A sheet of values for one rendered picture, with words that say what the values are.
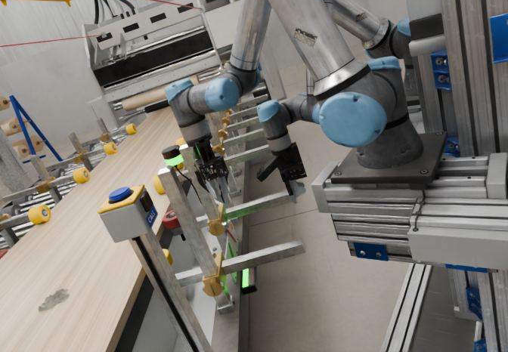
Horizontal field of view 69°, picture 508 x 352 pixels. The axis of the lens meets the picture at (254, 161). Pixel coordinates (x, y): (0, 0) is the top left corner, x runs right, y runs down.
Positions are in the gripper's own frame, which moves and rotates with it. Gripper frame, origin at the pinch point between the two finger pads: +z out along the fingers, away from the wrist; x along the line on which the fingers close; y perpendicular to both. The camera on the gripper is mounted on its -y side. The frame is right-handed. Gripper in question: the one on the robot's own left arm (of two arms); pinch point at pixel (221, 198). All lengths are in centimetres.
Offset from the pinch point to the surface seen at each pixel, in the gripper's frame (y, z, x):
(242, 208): -14.9, 12.9, 7.0
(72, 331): 13.6, 9.5, -46.6
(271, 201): -11.4, 13.6, 16.6
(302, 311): -50, 98, 22
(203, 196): -14.1, 2.8, -3.7
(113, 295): 6.6, 9.3, -36.9
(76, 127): -1069, 61, -186
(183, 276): 1.1, 16.9, -19.2
